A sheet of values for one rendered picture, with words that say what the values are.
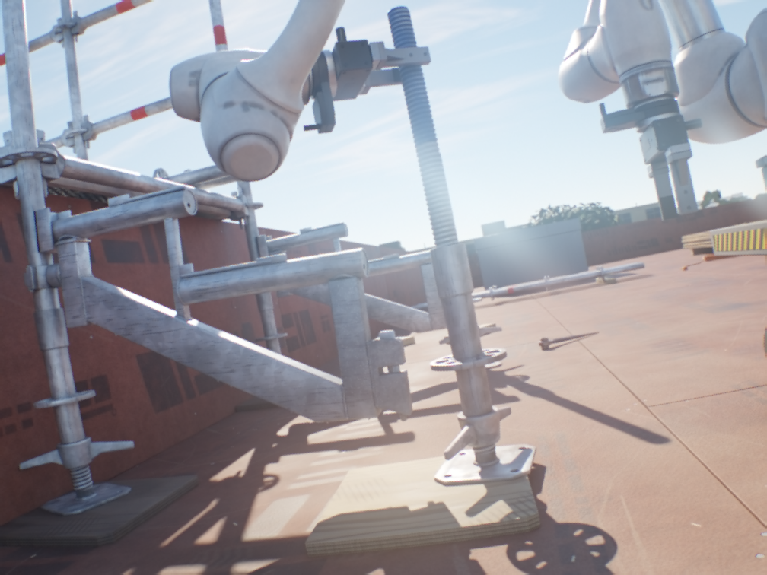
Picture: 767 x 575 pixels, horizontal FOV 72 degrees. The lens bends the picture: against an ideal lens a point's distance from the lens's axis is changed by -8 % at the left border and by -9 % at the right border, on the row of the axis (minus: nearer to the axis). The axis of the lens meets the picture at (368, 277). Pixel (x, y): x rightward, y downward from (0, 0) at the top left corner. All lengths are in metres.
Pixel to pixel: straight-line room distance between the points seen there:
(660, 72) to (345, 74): 0.50
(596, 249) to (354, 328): 11.47
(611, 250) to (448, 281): 11.51
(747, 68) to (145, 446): 1.62
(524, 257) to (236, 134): 6.21
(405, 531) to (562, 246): 6.18
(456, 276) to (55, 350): 0.79
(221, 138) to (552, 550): 0.61
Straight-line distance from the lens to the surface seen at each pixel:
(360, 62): 0.89
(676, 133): 0.97
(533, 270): 6.80
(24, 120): 1.33
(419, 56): 0.94
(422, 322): 2.01
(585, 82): 1.14
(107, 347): 1.55
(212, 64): 0.87
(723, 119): 1.28
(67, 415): 1.25
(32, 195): 1.28
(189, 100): 0.87
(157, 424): 1.69
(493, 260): 6.79
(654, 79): 1.01
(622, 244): 12.40
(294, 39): 0.74
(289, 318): 2.67
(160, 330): 1.08
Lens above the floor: 0.33
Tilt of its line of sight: 1 degrees up
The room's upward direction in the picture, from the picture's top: 11 degrees counter-clockwise
